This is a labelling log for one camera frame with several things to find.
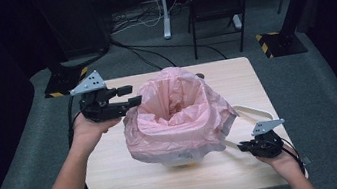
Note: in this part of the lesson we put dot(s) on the white desk frame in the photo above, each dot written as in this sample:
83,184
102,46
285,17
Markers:
165,14

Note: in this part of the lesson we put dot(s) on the black chair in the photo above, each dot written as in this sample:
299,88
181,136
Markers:
214,0

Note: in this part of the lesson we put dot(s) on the black stand with striped base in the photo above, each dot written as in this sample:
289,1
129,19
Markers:
60,80
283,43

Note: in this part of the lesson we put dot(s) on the person's right hand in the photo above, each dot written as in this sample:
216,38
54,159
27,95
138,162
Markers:
286,164

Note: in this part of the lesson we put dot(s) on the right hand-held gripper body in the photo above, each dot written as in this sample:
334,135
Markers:
268,145

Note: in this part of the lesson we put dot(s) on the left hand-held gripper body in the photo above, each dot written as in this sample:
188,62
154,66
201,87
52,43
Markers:
98,110

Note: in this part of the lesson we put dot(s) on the grey tape piece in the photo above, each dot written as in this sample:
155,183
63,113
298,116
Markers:
306,160

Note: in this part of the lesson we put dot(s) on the person's left hand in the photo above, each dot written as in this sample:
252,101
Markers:
89,133

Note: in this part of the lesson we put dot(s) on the pink plastic trash bag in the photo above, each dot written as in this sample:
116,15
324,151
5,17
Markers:
175,134

